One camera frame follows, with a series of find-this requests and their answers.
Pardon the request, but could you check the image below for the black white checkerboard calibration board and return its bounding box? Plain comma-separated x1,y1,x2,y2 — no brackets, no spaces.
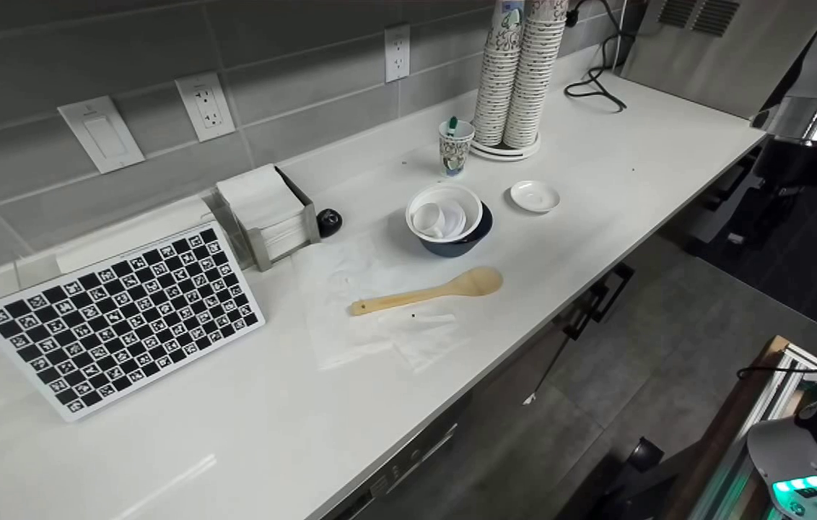
0,222,268,424

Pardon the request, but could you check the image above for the dark blue bowl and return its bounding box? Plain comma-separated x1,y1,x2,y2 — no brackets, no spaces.
415,200,496,259

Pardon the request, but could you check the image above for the shiny metal appliance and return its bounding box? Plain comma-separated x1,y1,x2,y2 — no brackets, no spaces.
763,93,817,187

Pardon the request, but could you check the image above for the grey cabinet panel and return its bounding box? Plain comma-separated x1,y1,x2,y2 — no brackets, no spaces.
617,0,817,125

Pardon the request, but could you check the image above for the white light switch plate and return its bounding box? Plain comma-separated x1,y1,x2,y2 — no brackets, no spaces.
54,93,148,177

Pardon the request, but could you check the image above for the white cup stack base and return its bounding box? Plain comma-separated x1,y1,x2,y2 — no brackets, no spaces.
468,131,546,165

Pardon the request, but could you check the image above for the white bowl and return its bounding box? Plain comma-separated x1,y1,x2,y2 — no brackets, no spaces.
404,183,486,245

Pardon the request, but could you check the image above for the wooden frame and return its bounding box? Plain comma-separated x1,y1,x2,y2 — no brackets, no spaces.
660,333,817,520

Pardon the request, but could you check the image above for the small white plate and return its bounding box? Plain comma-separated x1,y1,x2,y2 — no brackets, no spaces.
506,180,562,216

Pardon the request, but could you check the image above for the grey device with green light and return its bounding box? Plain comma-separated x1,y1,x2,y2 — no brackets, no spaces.
741,384,817,520

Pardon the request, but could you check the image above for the metal napkin holder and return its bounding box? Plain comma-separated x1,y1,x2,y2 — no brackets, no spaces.
214,165,324,272

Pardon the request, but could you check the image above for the white paper napkin stack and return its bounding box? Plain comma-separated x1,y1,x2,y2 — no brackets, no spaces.
217,165,308,267

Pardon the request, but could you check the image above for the wooden spoon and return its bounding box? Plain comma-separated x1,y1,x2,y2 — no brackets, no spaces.
346,267,506,320

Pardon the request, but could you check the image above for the speckled paper cup stack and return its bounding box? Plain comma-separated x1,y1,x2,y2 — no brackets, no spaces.
503,0,571,152
470,0,528,150

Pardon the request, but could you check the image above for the black circular object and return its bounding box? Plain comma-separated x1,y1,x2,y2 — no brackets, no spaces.
315,206,346,239

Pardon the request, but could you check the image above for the black cable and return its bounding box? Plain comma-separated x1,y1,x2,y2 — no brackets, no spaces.
561,0,633,115

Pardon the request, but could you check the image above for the white wall outlet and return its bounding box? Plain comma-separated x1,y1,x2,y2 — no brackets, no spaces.
173,72,238,145
380,22,414,83

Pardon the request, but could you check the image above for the clear plastic bag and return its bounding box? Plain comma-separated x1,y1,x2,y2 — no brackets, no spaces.
301,230,470,375

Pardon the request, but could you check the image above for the black drawer handle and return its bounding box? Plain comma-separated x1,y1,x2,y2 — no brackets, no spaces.
562,262,639,342

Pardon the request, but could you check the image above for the white plastic container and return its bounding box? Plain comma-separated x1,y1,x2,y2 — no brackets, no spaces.
415,197,474,239

